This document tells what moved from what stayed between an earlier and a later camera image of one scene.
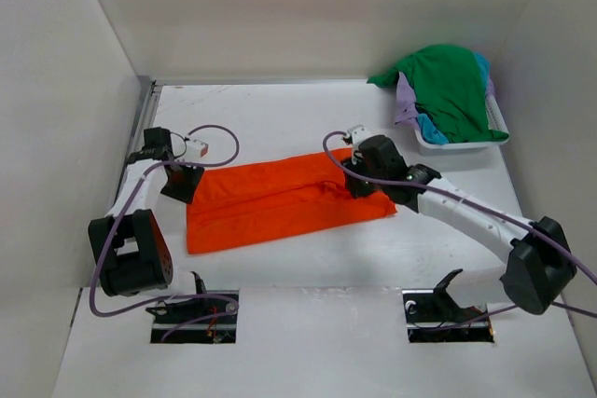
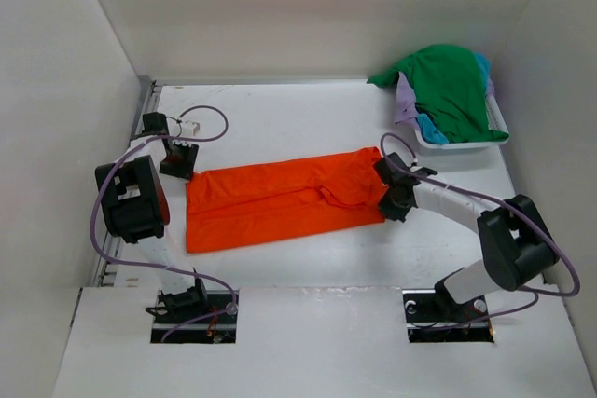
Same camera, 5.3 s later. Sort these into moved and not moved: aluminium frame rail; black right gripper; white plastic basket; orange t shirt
Moved: black right gripper
Not moved: orange t shirt; aluminium frame rail; white plastic basket
